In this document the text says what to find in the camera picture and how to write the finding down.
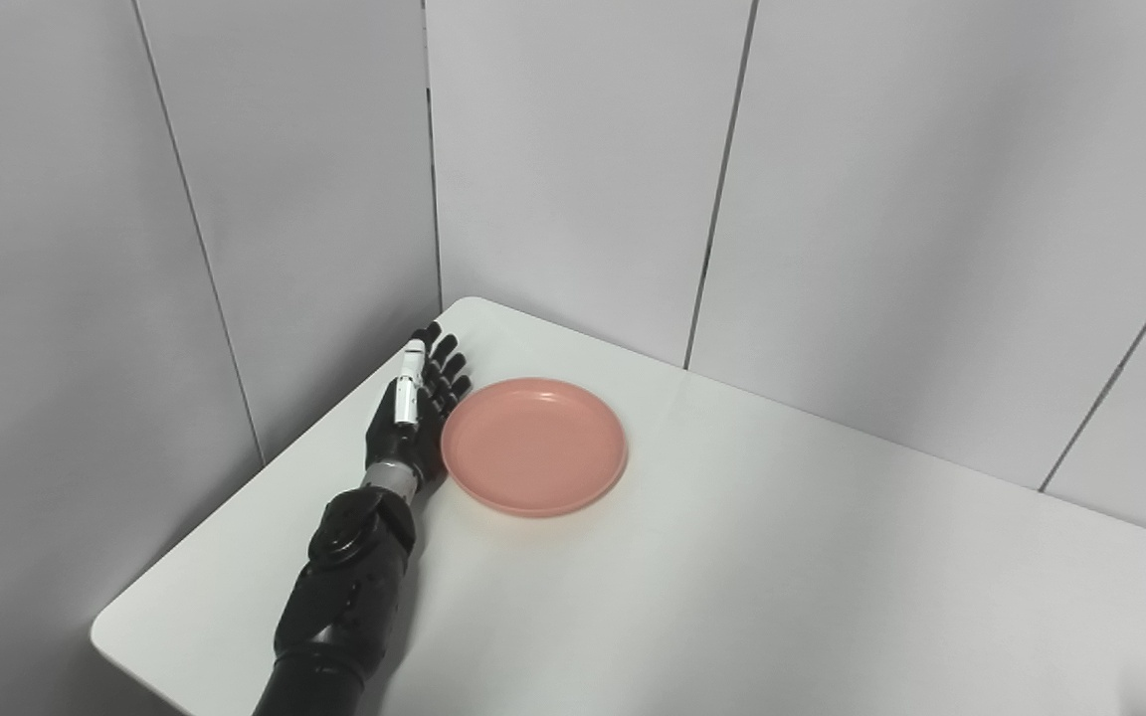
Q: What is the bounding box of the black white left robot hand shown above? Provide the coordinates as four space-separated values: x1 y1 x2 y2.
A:
365 321 473 488

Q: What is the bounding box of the pink round plate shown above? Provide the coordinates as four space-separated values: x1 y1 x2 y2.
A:
441 377 629 518

